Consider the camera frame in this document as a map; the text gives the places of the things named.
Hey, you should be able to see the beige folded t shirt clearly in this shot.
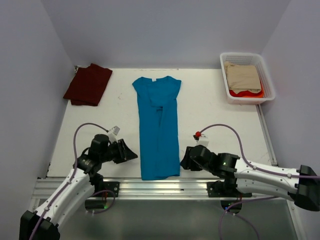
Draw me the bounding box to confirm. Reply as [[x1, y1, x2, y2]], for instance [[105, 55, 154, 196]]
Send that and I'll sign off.
[[223, 61, 260, 85]]

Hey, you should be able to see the white plastic basket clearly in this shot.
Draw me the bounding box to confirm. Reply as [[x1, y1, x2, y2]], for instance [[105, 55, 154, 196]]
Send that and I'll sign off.
[[220, 52, 276, 105]]

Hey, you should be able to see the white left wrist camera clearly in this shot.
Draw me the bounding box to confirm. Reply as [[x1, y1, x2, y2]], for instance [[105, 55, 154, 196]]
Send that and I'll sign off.
[[106, 126, 120, 144]]

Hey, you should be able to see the red orange t shirt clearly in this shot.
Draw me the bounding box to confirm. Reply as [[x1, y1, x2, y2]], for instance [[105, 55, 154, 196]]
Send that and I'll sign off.
[[228, 80, 264, 98]]

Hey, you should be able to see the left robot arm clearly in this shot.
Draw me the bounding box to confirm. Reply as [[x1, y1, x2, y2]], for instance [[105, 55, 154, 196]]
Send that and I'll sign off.
[[19, 133, 138, 240]]

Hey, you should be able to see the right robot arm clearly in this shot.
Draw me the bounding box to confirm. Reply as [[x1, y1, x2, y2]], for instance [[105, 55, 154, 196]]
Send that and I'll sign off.
[[180, 145, 320, 212]]

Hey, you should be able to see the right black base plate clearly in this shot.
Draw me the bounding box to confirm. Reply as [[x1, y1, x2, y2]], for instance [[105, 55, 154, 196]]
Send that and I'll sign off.
[[206, 179, 252, 198]]

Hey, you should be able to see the blue t shirt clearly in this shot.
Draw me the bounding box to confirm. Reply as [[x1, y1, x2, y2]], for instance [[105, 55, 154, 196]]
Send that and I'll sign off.
[[132, 76, 182, 181]]

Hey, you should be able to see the folded maroon t shirt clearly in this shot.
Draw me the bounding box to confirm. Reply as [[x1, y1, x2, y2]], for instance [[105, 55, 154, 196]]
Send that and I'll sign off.
[[63, 63, 113, 107]]

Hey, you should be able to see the aluminium mounting rail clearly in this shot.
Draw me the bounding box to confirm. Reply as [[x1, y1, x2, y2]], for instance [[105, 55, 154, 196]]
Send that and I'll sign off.
[[32, 176, 297, 201]]

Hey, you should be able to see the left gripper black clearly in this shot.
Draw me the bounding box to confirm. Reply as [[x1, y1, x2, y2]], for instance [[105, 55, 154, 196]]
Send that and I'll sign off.
[[99, 138, 138, 164]]

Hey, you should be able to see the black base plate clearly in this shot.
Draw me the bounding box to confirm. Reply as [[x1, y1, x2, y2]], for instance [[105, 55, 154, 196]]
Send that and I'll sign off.
[[100, 181, 120, 198], [206, 179, 252, 198]]

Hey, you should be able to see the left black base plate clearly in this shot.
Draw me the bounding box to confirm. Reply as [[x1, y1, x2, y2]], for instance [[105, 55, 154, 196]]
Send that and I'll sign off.
[[100, 181, 120, 198]]

